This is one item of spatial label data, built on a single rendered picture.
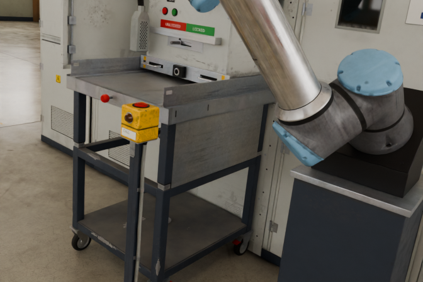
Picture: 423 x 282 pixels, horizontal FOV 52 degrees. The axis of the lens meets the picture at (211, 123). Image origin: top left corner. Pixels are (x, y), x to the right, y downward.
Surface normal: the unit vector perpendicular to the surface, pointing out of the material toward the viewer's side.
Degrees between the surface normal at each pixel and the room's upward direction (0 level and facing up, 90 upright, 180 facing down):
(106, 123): 90
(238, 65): 90
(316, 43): 90
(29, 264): 0
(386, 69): 42
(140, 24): 90
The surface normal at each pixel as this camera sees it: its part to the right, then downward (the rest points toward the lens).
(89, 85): -0.65, 0.15
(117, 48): 0.61, 0.28
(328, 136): 0.22, 0.40
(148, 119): 0.76, 0.27
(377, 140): -0.25, 0.60
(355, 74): -0.29, -0.59
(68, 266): 0.10, -0.96
